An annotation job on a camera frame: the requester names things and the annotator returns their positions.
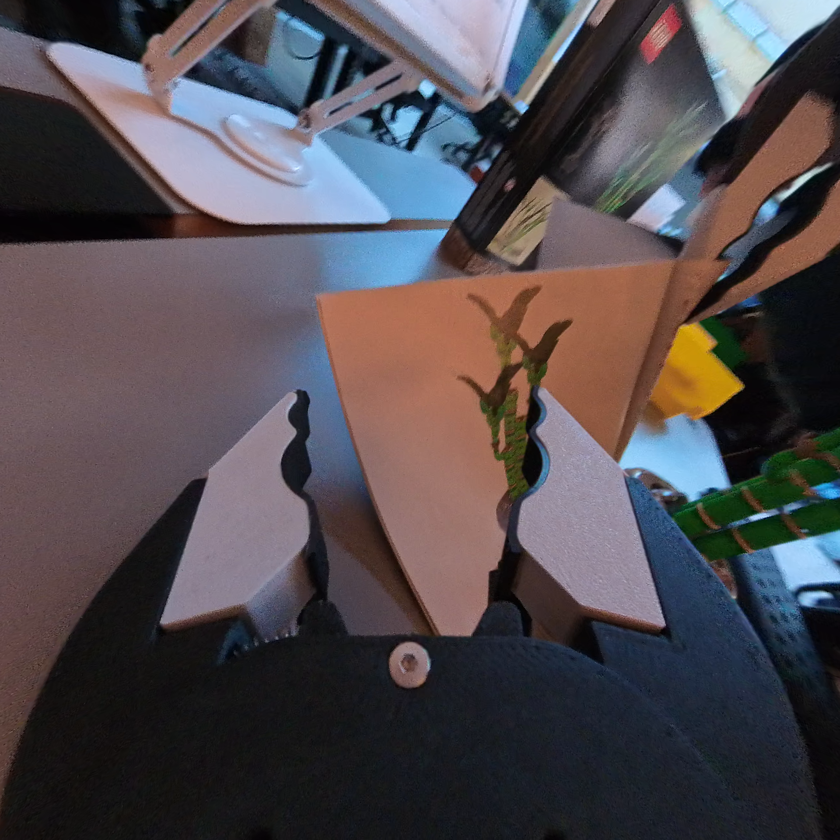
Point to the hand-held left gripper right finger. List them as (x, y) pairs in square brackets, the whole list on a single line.
[(584, 525)]

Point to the black toy box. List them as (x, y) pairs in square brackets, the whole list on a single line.
[(590, 118)]

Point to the white instruction booklet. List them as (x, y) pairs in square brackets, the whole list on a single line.
[(407, 394)]

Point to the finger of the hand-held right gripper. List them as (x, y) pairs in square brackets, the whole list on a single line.
[(781, 151), (787, 262)]

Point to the green toy brick bamboo plant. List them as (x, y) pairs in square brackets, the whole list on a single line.
[(754, 518)]

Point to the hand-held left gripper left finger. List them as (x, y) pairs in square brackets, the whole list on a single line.
[(243, 525)]

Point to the yellow storage bin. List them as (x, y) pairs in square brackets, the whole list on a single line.
[(689, 380)]

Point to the green storage bin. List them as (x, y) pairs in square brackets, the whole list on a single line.
[(728, 348)]

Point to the grey desk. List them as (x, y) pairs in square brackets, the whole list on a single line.
[(164, 328), (407, 177)]

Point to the black studded mat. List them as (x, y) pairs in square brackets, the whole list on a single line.
[(774, 623)]

